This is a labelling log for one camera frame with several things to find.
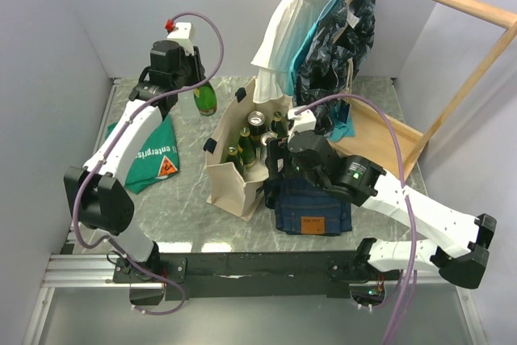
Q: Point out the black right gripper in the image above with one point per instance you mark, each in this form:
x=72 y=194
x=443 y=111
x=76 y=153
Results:
x=276 y=149

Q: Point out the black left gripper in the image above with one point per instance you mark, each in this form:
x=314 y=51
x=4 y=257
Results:
x=195 y=61

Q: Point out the clear bottle blue cap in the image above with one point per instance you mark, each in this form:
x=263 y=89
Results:
x=190 y=113

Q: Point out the beige canvas tote bag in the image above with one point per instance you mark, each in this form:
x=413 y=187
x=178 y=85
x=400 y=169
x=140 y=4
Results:
x=230 y=191

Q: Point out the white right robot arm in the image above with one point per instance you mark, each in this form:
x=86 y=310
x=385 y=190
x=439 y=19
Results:
x=455 y=245

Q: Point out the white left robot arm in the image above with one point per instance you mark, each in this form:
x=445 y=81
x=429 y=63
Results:
x=95 y=191

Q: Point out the teal garment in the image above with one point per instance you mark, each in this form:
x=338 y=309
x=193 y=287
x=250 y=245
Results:
x=325 y=63

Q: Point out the silver can red tab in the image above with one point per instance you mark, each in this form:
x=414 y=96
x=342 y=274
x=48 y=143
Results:
x=265 y=138

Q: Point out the folded blue jeans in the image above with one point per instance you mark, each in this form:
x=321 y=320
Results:
x=303 y=209

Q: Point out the dark can silver top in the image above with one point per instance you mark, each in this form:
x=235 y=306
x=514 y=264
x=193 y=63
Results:
x=257 y=125

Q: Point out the wooden clothes rack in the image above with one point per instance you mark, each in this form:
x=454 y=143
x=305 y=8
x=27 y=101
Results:
x=451 y=55

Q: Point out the green t-shirt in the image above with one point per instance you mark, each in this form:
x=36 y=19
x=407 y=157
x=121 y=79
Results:
x=157 y=160

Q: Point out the dark patterned shirt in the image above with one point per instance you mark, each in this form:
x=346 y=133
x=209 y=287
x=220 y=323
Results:
x=362 y=19

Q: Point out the black base bar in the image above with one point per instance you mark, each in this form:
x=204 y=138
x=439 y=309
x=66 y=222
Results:
x=253 y=274

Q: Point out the white pleated garment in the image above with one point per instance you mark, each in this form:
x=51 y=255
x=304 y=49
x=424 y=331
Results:
x=285 y=33

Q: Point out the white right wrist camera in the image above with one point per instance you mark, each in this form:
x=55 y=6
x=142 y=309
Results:
x=297 y=123

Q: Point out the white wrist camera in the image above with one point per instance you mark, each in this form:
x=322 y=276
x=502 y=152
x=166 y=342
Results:
x=297 y=123
x=181 y=33

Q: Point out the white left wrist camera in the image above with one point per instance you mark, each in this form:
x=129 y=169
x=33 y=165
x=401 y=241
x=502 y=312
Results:
x=181 y=33

